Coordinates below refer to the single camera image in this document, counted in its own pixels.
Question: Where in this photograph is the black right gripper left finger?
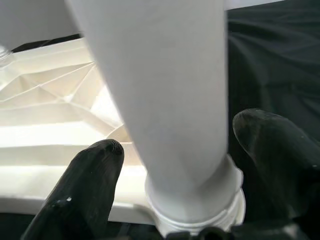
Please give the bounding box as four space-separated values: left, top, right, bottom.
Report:
21 139 125 240

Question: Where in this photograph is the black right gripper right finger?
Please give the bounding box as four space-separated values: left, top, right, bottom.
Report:
232 108 320 240

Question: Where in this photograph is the white plastic table top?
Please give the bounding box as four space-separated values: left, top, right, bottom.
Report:
0 36 157 226

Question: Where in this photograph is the white plastic table leg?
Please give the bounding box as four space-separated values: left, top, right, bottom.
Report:
64 0 247 234

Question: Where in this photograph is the black tablecloth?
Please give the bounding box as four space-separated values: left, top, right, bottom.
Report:
0 0 320 240

